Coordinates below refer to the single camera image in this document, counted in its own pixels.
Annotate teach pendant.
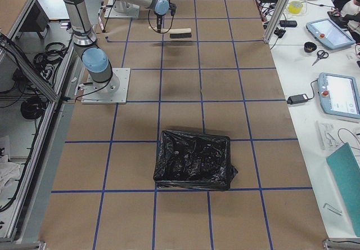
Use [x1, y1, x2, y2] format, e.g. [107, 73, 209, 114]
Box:
[317, 73, 359, 119]
[306, 19, 356, 50]

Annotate silver allen key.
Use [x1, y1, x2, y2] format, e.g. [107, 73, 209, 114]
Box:
[323, 203, 343, 216]

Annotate black power brick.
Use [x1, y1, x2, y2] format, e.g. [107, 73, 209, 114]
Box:
[286, 93, 309, 105]

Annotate aluminium side frame rail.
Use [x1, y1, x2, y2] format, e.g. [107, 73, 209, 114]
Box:
[1, 0, 74, 246]

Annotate coiled black cables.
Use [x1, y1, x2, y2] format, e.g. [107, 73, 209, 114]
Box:
[20, 96, 47, 120]

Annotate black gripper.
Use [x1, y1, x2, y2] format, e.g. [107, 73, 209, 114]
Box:
[154, 12, 166, 33]

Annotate black handled scissors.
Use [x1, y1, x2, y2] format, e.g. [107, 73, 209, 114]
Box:
[312, 50, 329, 66]

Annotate teal folder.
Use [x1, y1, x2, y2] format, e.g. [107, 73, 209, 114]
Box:
[326, 143, 359, 236]

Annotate aluminium frame post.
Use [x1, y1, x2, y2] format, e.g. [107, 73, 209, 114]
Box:
[263, 0, 289, 44]

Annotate black phone device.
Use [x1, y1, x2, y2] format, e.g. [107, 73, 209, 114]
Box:
[279, 20, 298, 28]

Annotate upper teach pendant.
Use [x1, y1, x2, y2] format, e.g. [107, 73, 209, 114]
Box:
[306, 19, 356, 50]

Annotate white hand brush black bristles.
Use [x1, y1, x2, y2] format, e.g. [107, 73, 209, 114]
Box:
[148, 26, 192, 39]

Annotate black lined trash bin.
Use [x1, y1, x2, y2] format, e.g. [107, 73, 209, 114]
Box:
[153, 130, 238, 191]

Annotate white paper sheet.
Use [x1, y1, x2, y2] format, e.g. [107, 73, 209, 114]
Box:
[316, 120, 343, 151]

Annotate lower teach pendant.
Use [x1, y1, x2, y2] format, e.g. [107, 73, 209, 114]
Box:
[317, 73, 359, 119]

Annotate small black bowl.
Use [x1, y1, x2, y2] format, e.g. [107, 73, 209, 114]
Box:
[303, 42, 317, 53]

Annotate yellow tape roll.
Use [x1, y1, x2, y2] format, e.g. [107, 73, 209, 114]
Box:
[287, 1, 303, 15]

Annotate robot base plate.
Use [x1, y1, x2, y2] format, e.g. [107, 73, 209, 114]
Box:
[81, 68, 131, 104]

